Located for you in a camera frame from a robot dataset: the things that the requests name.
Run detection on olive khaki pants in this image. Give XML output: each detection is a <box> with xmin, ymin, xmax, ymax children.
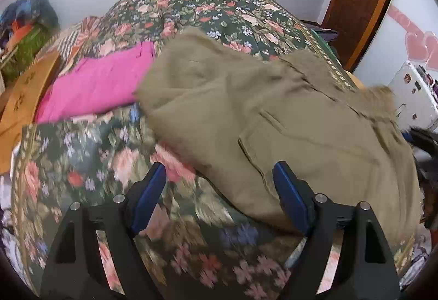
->
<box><xmin>135</xmin><ymin>27</ymin><xmax>421</xmax><ymax>247</ymax></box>

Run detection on folded pink garment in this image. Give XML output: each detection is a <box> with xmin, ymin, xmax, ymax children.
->
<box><xmin>35</xmin><ymin>41</ymin><xmax>154</xmax><ymax>123</ymax></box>

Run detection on white sticker covered box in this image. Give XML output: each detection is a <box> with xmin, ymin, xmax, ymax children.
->
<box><xmin>389</xmin><ymin>61</ymin><xmax>437</xmax><ymax>131</ymax></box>

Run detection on striped patterned cloth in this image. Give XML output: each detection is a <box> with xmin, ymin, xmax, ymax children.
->
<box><xmin>33</xmin><ymin>16</ymin><xmax>100</xmax><ymax>75</ymax></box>

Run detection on pile of blue clothes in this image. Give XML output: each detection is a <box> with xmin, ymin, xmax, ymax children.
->
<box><xmin>1</xmin><ymin>0</ymin><xmax>59</xmax><ymax>33</ymax></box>

